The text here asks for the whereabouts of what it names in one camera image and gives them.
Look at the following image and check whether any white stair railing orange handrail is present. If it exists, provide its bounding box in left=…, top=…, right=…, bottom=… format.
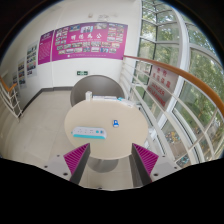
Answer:
left=0, top=75, right=24, bottom=119

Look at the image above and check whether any long flat white box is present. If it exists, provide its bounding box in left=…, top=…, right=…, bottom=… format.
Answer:
left=92, top=95, right=118, bottom=102

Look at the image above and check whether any narrow magenta text poster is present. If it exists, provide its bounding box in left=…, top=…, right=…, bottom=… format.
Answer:
left=37, top=30, right=55, bottom=66

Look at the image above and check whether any small upright white box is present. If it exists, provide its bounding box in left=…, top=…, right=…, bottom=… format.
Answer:
left=84, top=90, right=94, bottom=102

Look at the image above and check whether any large magenta photo poster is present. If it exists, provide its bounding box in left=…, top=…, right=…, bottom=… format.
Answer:
left=51, top=21, right=129, bottom=62

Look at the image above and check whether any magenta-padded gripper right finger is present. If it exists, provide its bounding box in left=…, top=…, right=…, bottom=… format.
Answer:
left=130, top=143, right=183, bottom=187

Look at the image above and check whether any white and teal power strip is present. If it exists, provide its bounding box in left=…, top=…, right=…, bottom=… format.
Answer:
left=71, top=125, right=108, bottom=140

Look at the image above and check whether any flat white and blue box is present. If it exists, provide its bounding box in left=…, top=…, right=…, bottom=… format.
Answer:
left=117, top=97, right=136, bottom=108

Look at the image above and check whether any white photo notice board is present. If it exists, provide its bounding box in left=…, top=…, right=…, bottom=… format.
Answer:
left=25, top=41, right=39, bottom=78
left=17, top=58, right=27, bottom=88
left=11, top=71, right=19, bottom=89

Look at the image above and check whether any white red-lettered warning sign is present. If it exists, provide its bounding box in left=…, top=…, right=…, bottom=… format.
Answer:
left=151, top=64, right=179, bottom=93

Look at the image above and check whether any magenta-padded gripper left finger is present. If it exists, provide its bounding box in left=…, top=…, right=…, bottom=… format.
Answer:
left=42, top=143, right=92, bottom=185

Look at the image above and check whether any white railing with orange handrail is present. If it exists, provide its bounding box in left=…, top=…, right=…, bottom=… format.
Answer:
left=119, top=54, right=224, bottom=168

